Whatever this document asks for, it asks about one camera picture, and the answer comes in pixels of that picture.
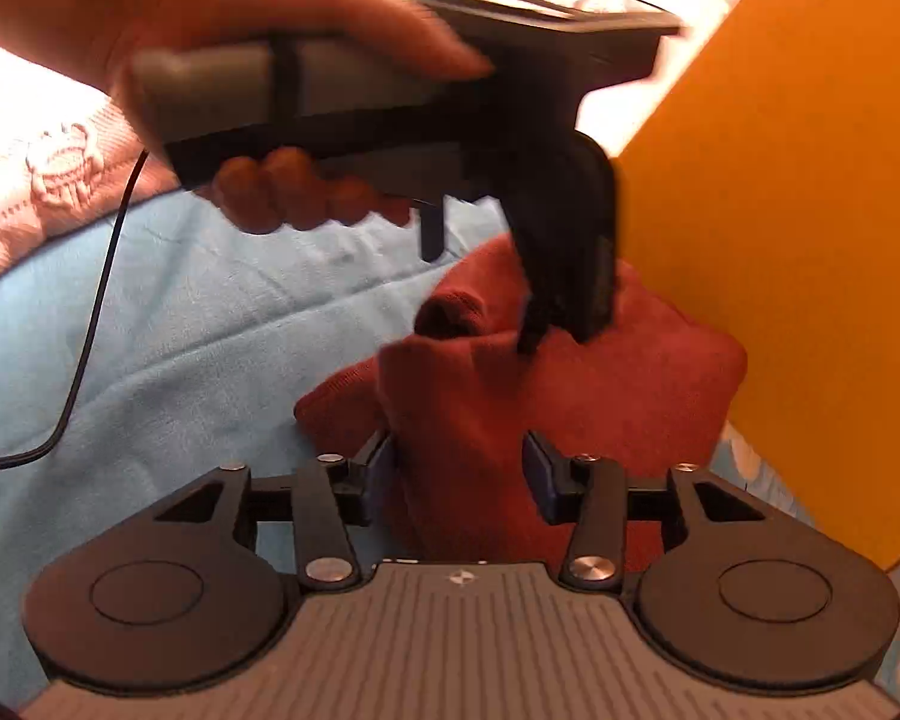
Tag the light blue bed sheet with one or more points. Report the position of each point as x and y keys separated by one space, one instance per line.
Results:
x=162 y=347

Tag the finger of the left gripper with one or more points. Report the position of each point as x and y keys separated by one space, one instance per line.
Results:
x=594 y=224
x=535 y=227

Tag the orange headboard panel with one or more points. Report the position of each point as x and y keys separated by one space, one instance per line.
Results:
x=763 y=197

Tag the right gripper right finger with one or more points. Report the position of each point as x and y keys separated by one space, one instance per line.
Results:
x=590 y=493

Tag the dark red knit sweater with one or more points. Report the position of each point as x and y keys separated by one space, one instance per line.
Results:
x=457 y=395

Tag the pink embroidered blanket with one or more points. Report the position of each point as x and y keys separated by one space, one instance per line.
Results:
x=66 y=152

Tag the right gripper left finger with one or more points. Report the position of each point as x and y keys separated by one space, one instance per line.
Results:
x=329 y=495

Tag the person's left hand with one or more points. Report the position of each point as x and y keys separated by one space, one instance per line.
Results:
x=92 y=41

